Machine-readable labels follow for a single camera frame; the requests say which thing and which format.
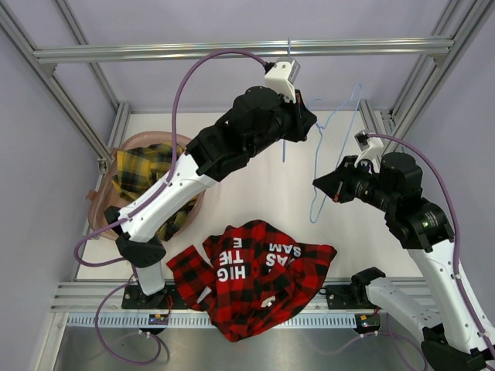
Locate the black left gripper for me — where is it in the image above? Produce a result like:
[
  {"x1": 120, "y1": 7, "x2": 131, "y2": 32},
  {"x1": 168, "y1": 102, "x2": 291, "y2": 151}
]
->
[{"x1": 245, "y1": 87, "x2": 316, "y2": 158}]

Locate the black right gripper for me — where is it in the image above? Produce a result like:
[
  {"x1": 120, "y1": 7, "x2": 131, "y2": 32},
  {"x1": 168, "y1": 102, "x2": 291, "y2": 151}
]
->
[{"x1": 314, "y1": 155, "x2": 398, "y2": 213}]

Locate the light blue hanger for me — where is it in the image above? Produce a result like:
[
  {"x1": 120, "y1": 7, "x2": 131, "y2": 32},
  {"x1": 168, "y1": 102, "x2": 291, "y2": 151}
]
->
[
  {"x1": 281, "y1": 37, "x2": 294, "y2": 163},
  {"x1": 308, "y1": 83, "x2": 365, "y2": 224}
]

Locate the red black plaid shirt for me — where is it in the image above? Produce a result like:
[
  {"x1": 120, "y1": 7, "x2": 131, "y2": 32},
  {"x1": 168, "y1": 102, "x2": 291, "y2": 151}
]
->
[{"x1": 166, "y1": 220, "x2": 337, "y2": 342}]

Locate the yellow plaid shirt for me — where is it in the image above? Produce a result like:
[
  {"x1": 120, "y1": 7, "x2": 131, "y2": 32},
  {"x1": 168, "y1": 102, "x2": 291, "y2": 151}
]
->
[{"x1": 111, "y1": 141, "x2": 196, "y2": 241}]

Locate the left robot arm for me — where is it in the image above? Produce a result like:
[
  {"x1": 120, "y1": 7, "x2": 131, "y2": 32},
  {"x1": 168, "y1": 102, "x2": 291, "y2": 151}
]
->
[{"x1": 104, "y1": 87, "x2": 317, "y2": 308}]

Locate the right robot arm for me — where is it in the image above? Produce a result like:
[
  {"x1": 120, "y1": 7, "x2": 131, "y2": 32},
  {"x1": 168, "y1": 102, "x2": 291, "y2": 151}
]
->
[{"x1": 312, "y1": 153, "x2": 494, "y2": 370}]

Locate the pink translucent plastic basin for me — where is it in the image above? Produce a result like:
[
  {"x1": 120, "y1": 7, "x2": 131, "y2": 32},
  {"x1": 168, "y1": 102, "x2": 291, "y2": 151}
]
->
[{"x1": 87, "y1": 131, "x2": 204, "y2": 236}]

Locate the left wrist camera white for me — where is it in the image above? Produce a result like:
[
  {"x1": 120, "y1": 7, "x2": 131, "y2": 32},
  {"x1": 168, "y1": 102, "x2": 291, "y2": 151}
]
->
[{"x1": 265, "y1": 57, "x2": 300, "y2": 103}]

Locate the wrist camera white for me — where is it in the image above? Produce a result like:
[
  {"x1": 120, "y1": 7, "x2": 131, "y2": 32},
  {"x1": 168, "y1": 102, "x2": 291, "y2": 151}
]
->
[
  {"x1": 354, "y1": 131, "x2": 384, "y2": 168},
  {"x1": 265, "y1": 57, "x2": 300, "y2": 103}
]

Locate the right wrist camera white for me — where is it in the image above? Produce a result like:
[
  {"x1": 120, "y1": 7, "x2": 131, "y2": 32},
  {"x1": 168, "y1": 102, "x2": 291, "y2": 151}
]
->
[{"x1": 354, "y1": 131, "x2": 384, "y2": 168}]

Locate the white slotted cable duct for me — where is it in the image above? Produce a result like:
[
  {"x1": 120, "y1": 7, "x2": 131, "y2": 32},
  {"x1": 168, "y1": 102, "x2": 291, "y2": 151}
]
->
[{"x1": 66, "y1": 311, "x2": 357, "y2": 329}]

